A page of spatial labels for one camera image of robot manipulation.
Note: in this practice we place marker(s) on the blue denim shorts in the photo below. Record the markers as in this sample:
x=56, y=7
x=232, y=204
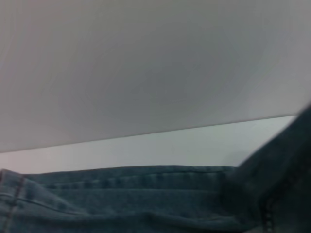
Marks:
x=121, y=206

